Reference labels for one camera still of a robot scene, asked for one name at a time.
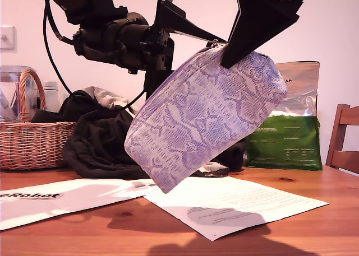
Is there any woven wicker basket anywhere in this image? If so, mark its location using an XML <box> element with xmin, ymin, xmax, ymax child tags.
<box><xmin>0</xmin><ymin>69</ymin><xmax>78</xmax><ymax>171</ymax></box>

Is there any white wall switch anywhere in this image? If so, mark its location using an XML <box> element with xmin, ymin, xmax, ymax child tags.
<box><xmin>0</xmin><ymin>26</ymin><xmax>18</xmax><ymax>54</ymax></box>

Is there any white bottle grey cap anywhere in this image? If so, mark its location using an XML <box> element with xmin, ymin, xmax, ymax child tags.
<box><xmin>43</xmin><ymin>81</ymin><xmax>61</xmax><ymax>113</ymax></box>

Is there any thin black cable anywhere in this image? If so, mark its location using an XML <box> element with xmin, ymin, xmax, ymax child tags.
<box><xmin>42</xmin><ymin>0</ymin><xmax>148</xmax><ymax>111</ymax></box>

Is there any clear glass jug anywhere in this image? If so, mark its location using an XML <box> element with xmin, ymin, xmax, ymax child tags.
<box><xmin>0</xmin><ymin>65</ymin><xmax>39</xmax><ymax>122</ymax></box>

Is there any brown wooden chair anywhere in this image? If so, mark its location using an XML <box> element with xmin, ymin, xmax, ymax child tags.
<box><xmin>325</xmin><ymin>104</ymin><xmax>359</xmax><ymax>178</ymax></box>

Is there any thick black sleeved cable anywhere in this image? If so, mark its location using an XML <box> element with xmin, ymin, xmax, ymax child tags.
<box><xmin>47</xmin><ymin>0</ymin><xmax>126</xmax><ymax>57</ymax></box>

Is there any white printed letter sheet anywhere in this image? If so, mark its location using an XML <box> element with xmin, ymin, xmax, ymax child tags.
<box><xmin>142</xmin><ymin>176</ymin><xmax>330</xmax><ymax>242</ymax></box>

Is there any white LeRobot printed sheet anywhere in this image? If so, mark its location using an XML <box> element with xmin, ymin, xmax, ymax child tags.
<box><xmin>0</xmin><ymin>178</ymin><xmax>158</xmax><ymax>232</ymax></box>

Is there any purple snakeskin pencil case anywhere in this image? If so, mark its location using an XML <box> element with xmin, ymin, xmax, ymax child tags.
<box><xmin>124</xmin><ymin>39</ymin><xmax>289</xmax><ymax>194</ymax></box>

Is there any silver green Canagan bag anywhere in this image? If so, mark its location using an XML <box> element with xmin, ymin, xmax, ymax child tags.
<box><xmin>243</xmin><ymin>60</ymin><xmax>324</xmax><ymax>172</ymax></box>

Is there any dark brown grey-lined jacket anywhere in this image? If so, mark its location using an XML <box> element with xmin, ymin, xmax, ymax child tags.
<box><xmin>31</xmin><ymin>86</ymin><xmax>249</xmax><ymax>188</ymax></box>

